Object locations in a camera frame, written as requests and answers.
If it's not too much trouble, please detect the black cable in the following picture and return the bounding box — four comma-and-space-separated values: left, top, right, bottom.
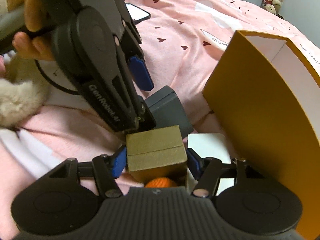
34, 59, 81, 96

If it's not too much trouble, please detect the orange crochet carrot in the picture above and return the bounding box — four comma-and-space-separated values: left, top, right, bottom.
145, 177, 177, 188

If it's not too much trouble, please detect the fluffy white sleeve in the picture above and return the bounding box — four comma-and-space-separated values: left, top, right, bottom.
1, 51, 50, 128

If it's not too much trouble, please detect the white glasses box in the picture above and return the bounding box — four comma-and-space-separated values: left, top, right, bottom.
185, 133, 234, 196

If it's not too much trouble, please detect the smartphone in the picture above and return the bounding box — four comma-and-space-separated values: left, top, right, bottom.
125, 3, 151, 25

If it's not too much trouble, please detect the orange cardboard storage box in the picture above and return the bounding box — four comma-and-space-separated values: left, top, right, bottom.
203, 30, 319, 239

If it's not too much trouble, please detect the dark grey box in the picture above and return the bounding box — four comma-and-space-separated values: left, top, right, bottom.
138, 86, 194, 139

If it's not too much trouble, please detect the person left hand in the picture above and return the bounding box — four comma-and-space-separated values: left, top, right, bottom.
7, 0, 54, 61

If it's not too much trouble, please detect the gold small cardboard box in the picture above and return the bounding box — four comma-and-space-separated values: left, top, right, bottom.
126, 125, 187, 184

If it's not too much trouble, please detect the pink patterned bed quilt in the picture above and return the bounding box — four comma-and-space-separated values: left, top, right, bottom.
0, 0, 320, 240

